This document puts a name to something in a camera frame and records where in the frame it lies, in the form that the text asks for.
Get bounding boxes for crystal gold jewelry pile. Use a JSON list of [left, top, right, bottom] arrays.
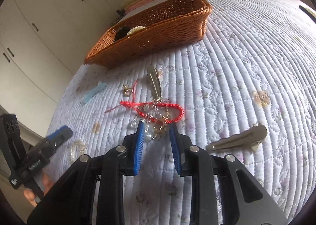
[[121, 100, 178, 139]]

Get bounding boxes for person's left hand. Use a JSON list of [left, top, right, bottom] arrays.
[[23, 172, 54, 207]]

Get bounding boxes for light blue hair clip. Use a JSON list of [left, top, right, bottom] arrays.
[[83, 81, 108, 105]]

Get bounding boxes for taupe hair clip right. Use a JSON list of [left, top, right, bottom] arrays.
[[207, 123, 268, 151]]

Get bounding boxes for taupe hair clip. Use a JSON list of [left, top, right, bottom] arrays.
[[147, 65, 162, 100], [207, 123, 268, 151]]

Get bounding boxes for taupe hair clip upper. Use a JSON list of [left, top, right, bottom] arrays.
[[147, 65, 162, 100]]

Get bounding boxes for white quilted bedspread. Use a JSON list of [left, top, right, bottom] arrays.
[[46, 0, 315, 220]]

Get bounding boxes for cream wardrobe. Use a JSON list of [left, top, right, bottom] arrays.
[[1, 0, 123, 135]]

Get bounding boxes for white scrunchie in basket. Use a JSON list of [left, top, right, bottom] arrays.
[[127, 26, 146, 35]]

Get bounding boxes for brown wicker basket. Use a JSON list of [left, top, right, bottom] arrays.
[[84, 0, 213, 69]]

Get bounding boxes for white bead bracelet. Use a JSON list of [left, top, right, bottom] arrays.
[[67, 139, 87, 164]]

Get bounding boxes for red braided bracelet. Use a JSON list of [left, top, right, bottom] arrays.
[[104, 100, 185, 124]]

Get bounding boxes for gold charm red string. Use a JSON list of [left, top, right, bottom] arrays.
[[121, 79, 139, 98]]

